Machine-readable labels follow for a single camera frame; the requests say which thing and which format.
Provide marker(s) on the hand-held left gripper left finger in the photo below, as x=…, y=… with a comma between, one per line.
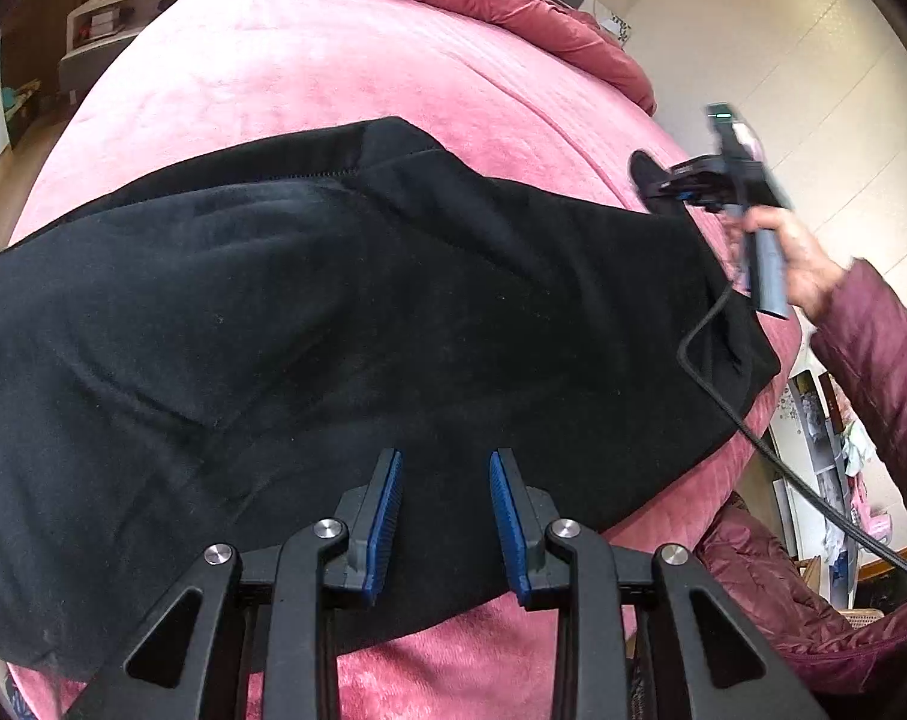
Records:
x=382, y=517

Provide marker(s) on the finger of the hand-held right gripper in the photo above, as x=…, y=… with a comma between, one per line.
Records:
x=646, y=174

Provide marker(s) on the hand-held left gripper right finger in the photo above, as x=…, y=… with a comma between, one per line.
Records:
x=510, y=517

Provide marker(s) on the black pants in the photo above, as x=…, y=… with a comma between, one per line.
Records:
x=273, y=315

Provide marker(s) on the person's right forearm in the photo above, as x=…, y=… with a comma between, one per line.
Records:
x=881, y=360

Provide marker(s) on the person's right hand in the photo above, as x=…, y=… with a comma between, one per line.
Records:
x=806, y=262

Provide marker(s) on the person's maroon jacket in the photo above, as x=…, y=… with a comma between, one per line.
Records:
x=783, y=600

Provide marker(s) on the stack of framed pictures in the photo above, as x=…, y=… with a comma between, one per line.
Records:
x=821, y=450

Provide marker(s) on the pink bed blanket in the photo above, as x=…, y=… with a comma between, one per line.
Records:
x=311, y=67

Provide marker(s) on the white shelf unit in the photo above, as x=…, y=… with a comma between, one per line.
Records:
x=116, y=22

